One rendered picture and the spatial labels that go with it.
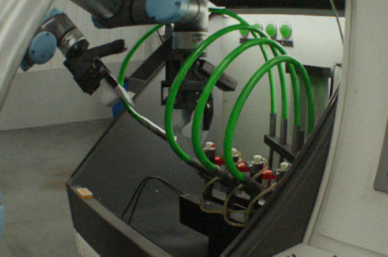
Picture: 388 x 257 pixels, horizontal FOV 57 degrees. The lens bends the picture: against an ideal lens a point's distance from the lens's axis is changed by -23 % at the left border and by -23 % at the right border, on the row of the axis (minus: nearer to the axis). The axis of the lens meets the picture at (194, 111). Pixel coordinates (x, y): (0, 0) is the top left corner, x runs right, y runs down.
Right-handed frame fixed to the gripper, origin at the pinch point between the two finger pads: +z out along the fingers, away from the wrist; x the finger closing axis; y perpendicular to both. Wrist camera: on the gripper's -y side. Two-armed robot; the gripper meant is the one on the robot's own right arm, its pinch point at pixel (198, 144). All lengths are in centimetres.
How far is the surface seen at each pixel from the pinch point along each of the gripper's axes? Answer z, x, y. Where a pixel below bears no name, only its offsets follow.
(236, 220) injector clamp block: 13.3, 16.5, 2.1
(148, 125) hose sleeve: -3.2, -11.1, 6.0
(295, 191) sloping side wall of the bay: 1.5, 34.8, 4.7
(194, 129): -7.3, 16.5, 12.5
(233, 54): -19.9, 16.6, 4.2
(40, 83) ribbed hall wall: 35, -647, -119
